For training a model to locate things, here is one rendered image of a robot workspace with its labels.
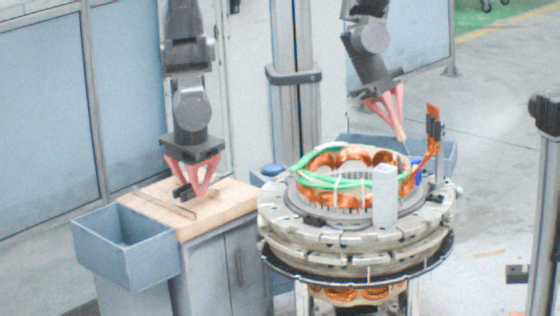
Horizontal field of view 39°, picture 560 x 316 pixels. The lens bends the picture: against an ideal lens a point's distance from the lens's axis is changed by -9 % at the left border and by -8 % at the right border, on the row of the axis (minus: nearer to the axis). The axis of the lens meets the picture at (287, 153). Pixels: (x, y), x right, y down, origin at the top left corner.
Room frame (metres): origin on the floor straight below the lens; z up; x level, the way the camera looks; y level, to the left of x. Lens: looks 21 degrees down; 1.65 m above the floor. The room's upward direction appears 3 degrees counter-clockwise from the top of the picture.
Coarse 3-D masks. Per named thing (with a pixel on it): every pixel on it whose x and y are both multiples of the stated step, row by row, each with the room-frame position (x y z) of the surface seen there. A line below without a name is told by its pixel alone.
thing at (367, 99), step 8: (368, 96) 1.55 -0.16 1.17; (384, 96) 1.52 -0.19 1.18; (368, 104) 1.56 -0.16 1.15; (376, 104) 1.57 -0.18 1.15; (384, 104) 1.53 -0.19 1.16; (392, 104) 1.53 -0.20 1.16; (376, 112) 1.56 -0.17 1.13; (392, 112) 1.53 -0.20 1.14; (384, 120) 1.55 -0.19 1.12; (392, 120) 1.54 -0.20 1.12
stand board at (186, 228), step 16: (160, 192) 1.38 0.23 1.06; (224, 192) 1.37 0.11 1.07; (240, 192) 1.37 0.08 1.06; (256, 192) 1.37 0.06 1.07; (144, 208) 1.32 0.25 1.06; (160, 208) 1.32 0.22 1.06; (192, 208) 1.31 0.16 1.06; (208, 208) 1.31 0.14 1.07; (224, 208) 1.30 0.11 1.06; (240, 208) 1.32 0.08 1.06; (256, 208) 1.35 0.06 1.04; (176, 224) 1.25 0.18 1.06; (192, 224) 1.25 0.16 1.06; (208, 224) 1.27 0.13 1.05
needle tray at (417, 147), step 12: (360, 144) 1.63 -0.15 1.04; (372, 144) 1.62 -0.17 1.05; (384, 144) 1.61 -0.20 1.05; (396, 144) 1.61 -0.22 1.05; (408, 144) 1.60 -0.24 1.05; (420, 144) 1.59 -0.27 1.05; (444, 144) 1.57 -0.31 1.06; (456, 144) 1.55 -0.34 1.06; (408, 156) 1.49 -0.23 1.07; (420, 156) 1.59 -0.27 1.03; (432, 156) 1.58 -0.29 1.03; (444, 156) 1.57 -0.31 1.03; (456, 156) 1.56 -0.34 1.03; (432, 168) 1.48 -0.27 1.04; (444, 168) 1.47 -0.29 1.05
